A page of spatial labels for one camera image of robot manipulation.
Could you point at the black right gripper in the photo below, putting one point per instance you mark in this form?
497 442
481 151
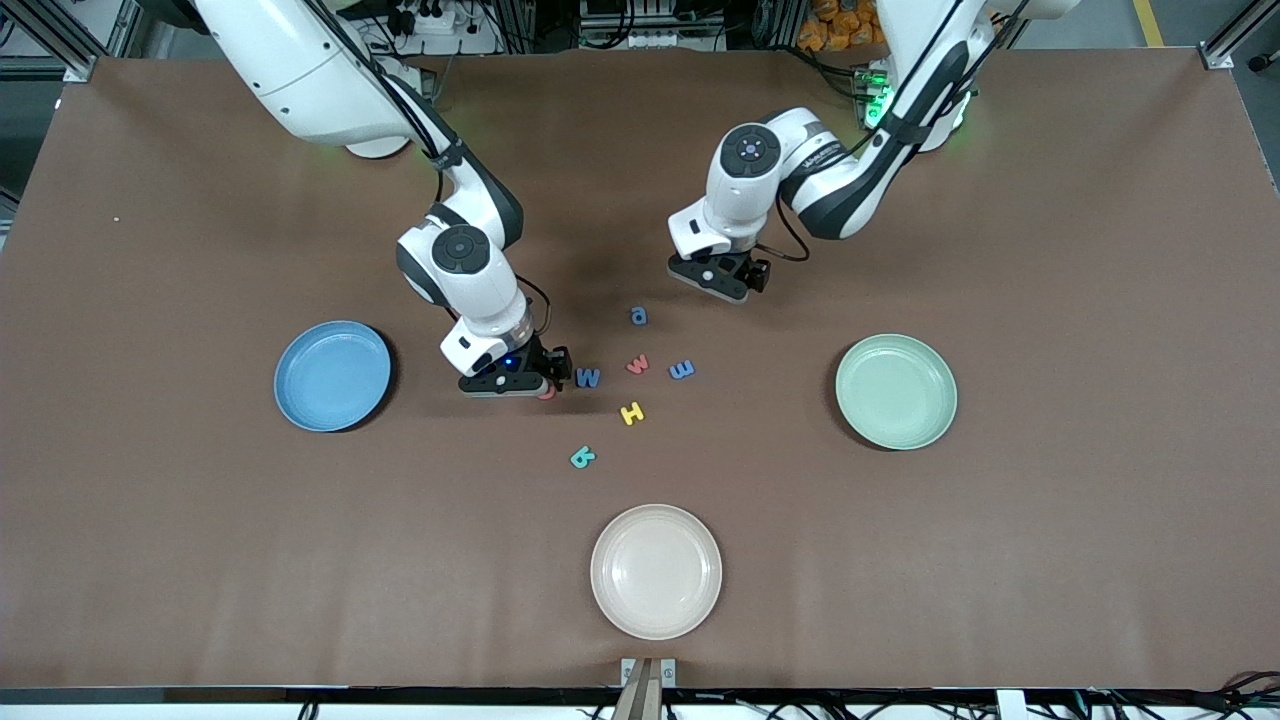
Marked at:
546 361

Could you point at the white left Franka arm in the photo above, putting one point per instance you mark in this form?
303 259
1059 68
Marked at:
735 195

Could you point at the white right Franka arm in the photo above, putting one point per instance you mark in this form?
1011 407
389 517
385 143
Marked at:
290 60

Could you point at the green round plate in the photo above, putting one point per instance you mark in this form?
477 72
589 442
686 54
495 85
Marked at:
895 392

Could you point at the brown table cover mat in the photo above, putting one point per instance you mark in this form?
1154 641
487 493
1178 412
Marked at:
200 550

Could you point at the aluminium frame profile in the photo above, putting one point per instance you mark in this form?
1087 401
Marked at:
1225 50
75 65

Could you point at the white power strip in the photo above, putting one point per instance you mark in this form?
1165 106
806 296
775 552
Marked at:
655 40
435 20

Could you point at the blue uppercase letter M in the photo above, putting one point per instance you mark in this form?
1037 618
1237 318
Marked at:
588 379

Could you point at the beige round plate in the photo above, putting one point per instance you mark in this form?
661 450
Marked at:
655 572

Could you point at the red lowercase letter w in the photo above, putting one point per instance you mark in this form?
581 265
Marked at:
638 366

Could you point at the metal mounting bracket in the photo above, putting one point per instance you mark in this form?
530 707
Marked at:
648 690

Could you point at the blue lowercase letter m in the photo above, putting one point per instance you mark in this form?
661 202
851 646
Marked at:
682 370

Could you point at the orange toy pile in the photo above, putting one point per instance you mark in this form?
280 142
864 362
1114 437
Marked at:
835 25

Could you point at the blue round plate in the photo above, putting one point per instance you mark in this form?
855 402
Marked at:
330 375

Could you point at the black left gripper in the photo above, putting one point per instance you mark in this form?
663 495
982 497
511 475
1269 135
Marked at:
752 270

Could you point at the yellow uppercase letter H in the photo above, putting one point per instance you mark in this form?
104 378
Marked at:
632 413

